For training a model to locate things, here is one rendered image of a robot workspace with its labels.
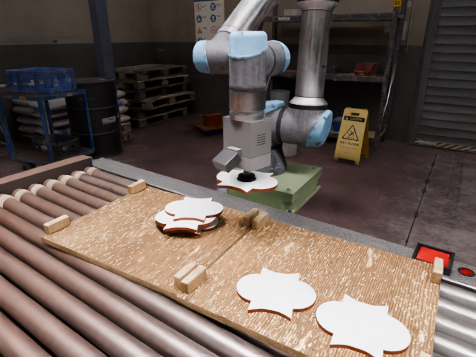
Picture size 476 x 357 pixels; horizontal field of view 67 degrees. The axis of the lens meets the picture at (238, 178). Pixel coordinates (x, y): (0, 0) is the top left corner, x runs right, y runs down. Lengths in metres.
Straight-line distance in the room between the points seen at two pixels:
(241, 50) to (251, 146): 0.18
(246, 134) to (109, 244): 0.40
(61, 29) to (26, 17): 0.51
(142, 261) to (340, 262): 0.42
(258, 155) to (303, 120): 0.37
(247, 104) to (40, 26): 5.40
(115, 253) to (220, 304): 0.28
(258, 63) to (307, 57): 0.40
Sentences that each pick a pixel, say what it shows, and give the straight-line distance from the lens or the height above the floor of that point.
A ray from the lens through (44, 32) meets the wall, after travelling 6.03.
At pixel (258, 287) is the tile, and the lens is 0.69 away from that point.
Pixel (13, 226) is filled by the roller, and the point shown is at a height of 0.91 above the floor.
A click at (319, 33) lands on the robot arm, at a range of 1.09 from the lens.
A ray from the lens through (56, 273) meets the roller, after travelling 0.86.
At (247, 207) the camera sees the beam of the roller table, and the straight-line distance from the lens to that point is 1.04.
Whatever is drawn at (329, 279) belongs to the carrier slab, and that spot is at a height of 0.94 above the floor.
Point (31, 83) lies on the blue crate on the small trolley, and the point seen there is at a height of 0.95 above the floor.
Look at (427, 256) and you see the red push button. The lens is 0.90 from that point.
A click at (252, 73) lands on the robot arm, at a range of 0.71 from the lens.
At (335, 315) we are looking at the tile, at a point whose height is 0.94.
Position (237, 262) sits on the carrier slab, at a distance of 0.77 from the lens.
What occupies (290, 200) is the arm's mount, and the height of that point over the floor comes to 0.92.
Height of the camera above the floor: 1.38
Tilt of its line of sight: 22 degrees down
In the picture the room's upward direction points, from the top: straight up
